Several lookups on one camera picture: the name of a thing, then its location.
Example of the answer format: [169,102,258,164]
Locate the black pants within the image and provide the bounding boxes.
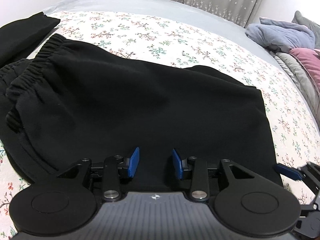
[1,34,281,191]

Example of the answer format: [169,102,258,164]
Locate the floral bed sheet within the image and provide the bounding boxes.
[0,10,320,240]

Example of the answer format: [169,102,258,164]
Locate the grey quilt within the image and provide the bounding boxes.
[271,52,319,126]

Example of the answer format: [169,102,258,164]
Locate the pink pillow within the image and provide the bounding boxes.
[289,48,319,94]

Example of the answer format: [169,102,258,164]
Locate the blue grey crumpled garment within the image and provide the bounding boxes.
[245,17,316,53]

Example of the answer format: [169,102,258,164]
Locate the grey pillow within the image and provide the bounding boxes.
[292,11,319,34]

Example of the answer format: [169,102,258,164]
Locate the folded black garment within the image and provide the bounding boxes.
[1,12,60,67]

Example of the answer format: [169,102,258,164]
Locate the grey blue bed blanket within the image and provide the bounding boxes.
[37,0,320,120]

